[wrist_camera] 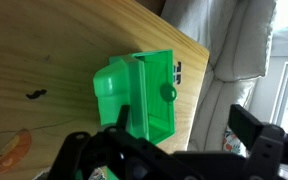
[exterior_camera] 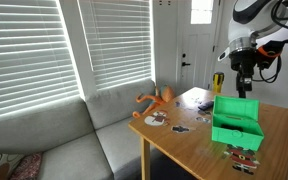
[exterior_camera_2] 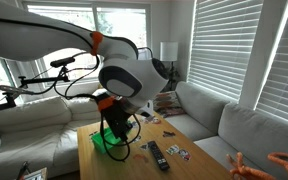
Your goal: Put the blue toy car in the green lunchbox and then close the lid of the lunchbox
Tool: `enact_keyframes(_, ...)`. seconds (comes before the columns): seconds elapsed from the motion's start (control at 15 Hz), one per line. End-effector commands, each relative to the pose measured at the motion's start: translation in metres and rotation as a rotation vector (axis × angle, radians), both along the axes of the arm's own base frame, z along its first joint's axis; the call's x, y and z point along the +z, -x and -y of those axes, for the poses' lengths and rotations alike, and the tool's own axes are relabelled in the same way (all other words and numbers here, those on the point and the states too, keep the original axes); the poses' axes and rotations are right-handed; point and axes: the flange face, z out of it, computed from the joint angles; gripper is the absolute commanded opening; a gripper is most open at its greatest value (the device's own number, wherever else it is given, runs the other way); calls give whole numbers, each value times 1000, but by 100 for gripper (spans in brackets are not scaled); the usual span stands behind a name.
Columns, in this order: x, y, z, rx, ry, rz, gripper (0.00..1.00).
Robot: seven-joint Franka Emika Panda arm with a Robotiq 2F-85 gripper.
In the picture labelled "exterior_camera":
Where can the orange octopus plush toy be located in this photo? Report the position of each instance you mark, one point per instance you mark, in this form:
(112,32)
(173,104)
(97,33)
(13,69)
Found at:
(157,98)

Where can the black TV remote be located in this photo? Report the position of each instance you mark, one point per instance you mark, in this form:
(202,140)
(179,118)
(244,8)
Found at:
(205,106)

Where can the red patterned cushion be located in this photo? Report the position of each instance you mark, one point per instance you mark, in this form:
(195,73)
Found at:
(27,166)

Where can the yellow black stand leg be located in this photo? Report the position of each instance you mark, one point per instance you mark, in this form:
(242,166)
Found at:
(218,81)

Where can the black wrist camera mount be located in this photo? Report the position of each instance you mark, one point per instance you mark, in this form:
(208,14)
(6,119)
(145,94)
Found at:
(267,58)

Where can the white window blinds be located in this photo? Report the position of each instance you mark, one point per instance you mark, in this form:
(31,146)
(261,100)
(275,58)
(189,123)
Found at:
(24,60)
(117,40)

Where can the snowman sticker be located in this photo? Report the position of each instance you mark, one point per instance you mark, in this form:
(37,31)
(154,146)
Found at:
(156,119)

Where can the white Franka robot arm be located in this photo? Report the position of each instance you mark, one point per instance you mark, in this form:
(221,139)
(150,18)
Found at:
(247,30)

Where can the grey fabric sofa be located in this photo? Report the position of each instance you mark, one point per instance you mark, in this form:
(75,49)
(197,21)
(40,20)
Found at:
(67,133)

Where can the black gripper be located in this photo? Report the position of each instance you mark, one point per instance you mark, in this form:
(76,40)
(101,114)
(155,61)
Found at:
(244,61)

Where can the white entrance door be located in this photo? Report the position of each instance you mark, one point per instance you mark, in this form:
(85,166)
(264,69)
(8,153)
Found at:
(197,50)

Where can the Santa Claus sticker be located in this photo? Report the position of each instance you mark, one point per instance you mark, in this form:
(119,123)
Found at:
(242,160)

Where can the dark figure sticker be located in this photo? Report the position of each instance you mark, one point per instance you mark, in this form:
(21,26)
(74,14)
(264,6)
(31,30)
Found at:
(180,129)

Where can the green plastic lunchbox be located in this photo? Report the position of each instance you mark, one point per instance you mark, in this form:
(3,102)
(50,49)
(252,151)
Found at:
(237,136)

